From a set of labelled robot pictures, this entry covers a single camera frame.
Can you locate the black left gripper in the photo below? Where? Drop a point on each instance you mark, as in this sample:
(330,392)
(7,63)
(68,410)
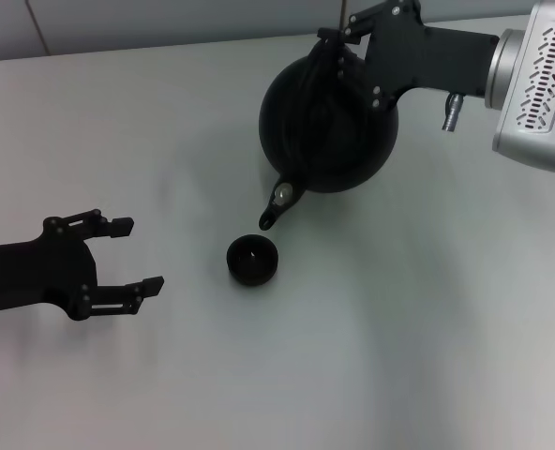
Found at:
(34,272)

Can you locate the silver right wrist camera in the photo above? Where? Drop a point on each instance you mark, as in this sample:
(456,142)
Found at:
(540,84)

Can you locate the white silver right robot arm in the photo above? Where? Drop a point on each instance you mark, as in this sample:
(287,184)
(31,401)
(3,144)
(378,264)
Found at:
(500,70)

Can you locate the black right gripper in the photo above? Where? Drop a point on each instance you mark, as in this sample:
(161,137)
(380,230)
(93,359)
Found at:
(427,56)

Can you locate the black round teapot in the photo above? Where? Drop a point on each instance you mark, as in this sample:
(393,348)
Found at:
(324,140)

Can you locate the small black teacup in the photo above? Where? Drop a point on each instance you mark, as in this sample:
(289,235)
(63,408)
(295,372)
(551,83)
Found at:
(251,267)

